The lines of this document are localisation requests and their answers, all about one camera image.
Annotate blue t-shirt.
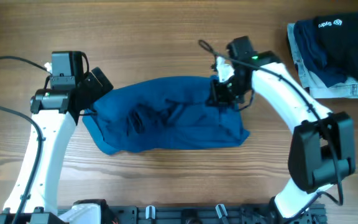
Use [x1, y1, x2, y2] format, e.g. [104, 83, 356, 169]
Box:
[83, 76, 250, 155]

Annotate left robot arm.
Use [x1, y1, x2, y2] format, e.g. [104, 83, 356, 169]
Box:
[0, 51, 114, 223]

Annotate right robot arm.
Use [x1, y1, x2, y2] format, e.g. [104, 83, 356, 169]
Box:
[198, 36, 356, 223]

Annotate navy blue folded garment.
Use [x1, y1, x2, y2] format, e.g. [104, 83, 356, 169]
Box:
[293, 20, 347, 88]

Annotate light grey denim shorts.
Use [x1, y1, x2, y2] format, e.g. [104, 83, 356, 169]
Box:
[287, 23, 358, 98]

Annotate black garment with white logo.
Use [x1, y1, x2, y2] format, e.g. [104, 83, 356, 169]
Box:
[313, 12, 358, 80]

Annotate left black cable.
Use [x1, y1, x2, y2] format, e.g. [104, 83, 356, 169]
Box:
[0, 55, 53, 224]

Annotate black cable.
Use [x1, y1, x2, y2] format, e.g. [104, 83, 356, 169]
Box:
[198, 39, 344, 218]
[0, 55, 53, 224]

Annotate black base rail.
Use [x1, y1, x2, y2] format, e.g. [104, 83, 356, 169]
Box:
[57, 198, 328, 224]

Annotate right black cable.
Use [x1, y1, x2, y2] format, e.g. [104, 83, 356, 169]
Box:
[198, 39, 344, 218]

